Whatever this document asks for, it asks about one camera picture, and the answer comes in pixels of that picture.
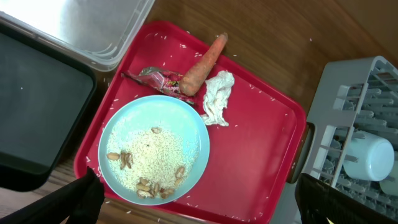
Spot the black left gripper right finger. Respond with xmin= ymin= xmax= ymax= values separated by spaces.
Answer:
xmin=295 ymin=173 xmax=389 ymax=224

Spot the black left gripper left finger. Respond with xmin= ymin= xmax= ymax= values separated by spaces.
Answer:
xmin=1 ymin=167 xmax=105 ymax=224

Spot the light blue bowl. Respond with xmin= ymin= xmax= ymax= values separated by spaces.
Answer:
xmin=343 ymin=131 xmax=394 ymax=182

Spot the mint green bowl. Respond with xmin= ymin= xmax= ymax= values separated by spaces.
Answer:
xmin=379 ymin=161 xmax=397 ymax=196

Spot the grey dishwasher rack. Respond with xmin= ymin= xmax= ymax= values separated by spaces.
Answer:
xmin=271 ymin=56 xmax=397 ymax=224

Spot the black waste bin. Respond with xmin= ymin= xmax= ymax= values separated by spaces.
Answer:
xmin=1 ymin=24 xmax=96 ymax=192

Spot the light blue plate with rice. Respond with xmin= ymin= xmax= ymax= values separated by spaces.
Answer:
xmin=98 ymin=95 xmax=210 ymax=205

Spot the red plastic tray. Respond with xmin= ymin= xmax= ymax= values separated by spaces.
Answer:
xmin=74 ymin=21 xmax=306 ymax=223

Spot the crumpled white napkin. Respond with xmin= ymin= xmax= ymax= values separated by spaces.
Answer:
xmin=201 ymin=70 xmax=234 ymax=126

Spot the red snack wrapper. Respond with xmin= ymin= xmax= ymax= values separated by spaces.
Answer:
xmin=122 ymin=67 xmax=197 ymax=105

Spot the orange carrot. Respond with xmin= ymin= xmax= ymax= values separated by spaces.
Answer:
xmin=179 ymin=32 xmax=228 ymax=96

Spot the clear plastic bin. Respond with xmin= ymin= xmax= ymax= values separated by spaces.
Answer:
xmin=1 ymin=0 xmax=155 ymax=72

